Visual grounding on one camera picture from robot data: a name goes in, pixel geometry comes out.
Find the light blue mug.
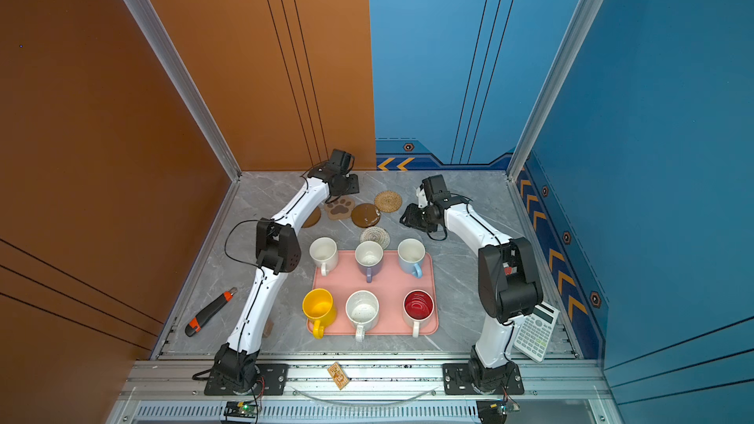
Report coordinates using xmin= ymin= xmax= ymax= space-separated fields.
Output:
xmin=397 ymin=239 xmax=426 ymax=279

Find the cork paw print coaster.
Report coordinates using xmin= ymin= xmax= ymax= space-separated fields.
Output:
xmin=324 ymin=196 xmax=357 ymax=221

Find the woven rattan round coaster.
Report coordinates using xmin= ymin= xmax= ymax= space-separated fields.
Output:
xmin=374 ymin=190 xmax=403 ymax=213

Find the multicolour woven round coaster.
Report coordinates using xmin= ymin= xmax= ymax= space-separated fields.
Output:
xmin=359 ymin=226 xmax=391 ymax=250

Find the light round wooden coaster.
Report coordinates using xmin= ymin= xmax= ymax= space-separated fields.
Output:
xmin=302 ymin=207 xmax=322 ymax=228

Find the dark brown round coaster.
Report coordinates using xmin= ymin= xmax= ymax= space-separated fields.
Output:
xmin=351 ymin=203 xmax=381 ymax=229

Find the cream white mug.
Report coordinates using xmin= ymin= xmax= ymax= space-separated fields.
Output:
xmin=309 ymin=238 xmax=339 ymax=277

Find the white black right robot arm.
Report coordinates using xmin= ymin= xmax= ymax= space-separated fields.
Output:
xmin=401 ymin=175 xmax=544 ymax=396

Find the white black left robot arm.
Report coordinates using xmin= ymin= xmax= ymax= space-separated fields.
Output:
xmin=204 ymin=149 xmax=359 ymax=396

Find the purple mug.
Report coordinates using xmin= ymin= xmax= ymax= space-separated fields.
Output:
xmin=355 ymin=241 xmax=384 ymax=284

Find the pink rectangular tray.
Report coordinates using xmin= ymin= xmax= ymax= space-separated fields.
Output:
xmin=312 ymin=250 xmax=436 ymax=337

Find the white mug red inside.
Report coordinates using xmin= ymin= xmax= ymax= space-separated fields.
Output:
xmin=403 ymin=290 xmax=435 ymax=338

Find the white speckled mug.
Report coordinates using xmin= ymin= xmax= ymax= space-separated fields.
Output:
xmin=346 ymin=290 xmax=380 ymax=343

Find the yellow mug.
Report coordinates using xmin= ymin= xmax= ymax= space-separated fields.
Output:
xmin=302 ymin=289 xmax=337 ymax=340

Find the white calculator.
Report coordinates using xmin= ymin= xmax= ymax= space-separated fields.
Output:
xmin=514 ymin=302 xmax=560 ymax=362

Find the small brown circuit board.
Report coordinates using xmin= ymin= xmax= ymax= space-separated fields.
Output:
xmin=327 ymin=362 xmax=351 ymax=391

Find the black controller board right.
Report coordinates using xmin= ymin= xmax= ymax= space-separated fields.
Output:
xmin=476 ymin=400 xmax=509 ymax=424

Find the orange black utility knife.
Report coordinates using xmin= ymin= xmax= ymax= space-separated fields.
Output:
xmin=184 ymin=287 xmax=238 ymax=337

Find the green controller board left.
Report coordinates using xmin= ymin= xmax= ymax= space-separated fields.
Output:
xmin=223 ymin=400 xmax=259 ymax=423

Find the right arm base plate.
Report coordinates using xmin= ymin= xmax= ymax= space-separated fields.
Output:
xmin=442 ymin=361 xmax=525 ymax=396

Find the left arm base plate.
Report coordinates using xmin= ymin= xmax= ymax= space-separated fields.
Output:
xmin=203 ymin=363 xmax=289 ymax=397

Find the aluminium corner post left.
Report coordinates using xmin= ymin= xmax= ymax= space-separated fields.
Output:
xmin=123 ymin=0 xmax=242 ymax=183

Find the aluminium corner post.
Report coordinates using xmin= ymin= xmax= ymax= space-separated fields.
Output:
xmin=506 ymin=0 xmax=604 ymax=183
xmin=123 ymin=0 xmax=242 ymax=183

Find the aluminium corner post right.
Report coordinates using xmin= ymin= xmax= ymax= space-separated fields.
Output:
xmin=506 ymin=0 xmax=604 ymax=183

